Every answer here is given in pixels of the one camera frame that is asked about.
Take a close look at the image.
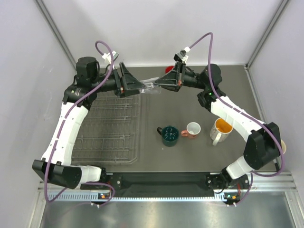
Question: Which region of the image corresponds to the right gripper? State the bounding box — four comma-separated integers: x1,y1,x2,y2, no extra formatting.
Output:
154,62,207,93

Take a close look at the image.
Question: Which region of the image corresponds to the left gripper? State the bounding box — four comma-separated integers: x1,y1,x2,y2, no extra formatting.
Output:
91,62,145,97

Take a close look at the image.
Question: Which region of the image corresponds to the red mug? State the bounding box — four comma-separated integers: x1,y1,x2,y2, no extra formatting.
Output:
165,66,174,74

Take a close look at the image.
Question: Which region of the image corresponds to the clear plastic cup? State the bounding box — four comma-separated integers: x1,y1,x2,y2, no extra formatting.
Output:
140,77,161,95

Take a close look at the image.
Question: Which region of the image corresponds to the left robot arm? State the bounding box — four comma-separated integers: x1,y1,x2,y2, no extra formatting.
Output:
32,57,145,189

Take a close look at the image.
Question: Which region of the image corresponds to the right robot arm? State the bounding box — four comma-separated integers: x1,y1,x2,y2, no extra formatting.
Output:
154,62,283,189

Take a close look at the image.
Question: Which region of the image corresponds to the small pink mug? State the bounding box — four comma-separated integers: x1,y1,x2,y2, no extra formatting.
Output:
181,122,201,139

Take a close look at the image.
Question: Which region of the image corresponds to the dark green mug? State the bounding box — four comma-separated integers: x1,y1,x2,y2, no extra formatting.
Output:
157,126,180,147

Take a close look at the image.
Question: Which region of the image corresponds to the white mug orange inside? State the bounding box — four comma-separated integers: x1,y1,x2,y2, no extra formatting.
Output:
209,118,233,146

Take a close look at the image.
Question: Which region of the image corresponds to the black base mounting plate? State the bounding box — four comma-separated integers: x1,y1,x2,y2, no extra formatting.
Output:
80,171,253,198

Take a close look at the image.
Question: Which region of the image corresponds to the beige patterned mug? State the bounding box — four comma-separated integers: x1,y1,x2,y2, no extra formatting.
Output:
281,140,286,154

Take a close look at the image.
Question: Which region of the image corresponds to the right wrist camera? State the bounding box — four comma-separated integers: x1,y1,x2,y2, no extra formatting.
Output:
173,47,190,64

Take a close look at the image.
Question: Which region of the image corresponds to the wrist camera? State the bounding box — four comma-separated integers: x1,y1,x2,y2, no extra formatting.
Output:
173,47,190,64
102,51,119,64

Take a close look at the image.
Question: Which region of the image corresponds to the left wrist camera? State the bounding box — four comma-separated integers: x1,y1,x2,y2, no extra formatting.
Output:
102,51,119,64

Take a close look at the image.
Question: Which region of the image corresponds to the grey wire dish rack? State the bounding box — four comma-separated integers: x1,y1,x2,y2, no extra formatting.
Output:
72,92,141,165

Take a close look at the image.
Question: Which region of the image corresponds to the aluminium frame rail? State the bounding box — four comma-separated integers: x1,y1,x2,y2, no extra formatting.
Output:
47,172,296,205

